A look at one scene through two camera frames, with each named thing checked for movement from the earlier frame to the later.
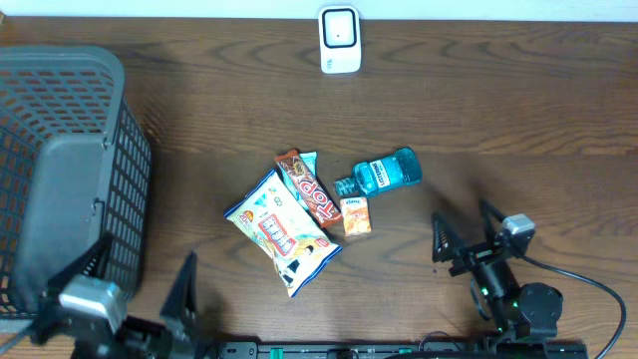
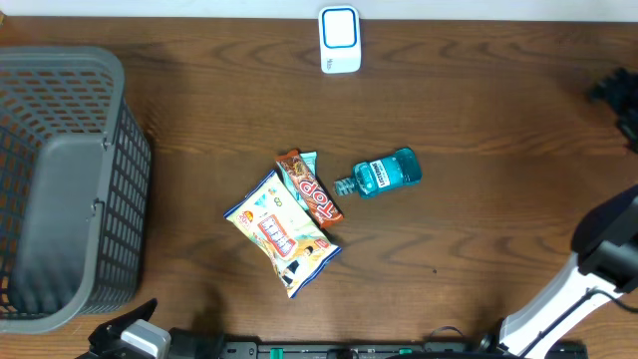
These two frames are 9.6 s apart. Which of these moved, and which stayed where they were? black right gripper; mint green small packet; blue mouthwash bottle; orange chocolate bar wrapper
Moved: black right gripper
Stayed: blue mouthwash bottle; orange chocolate bar wrapper; mint green small packet
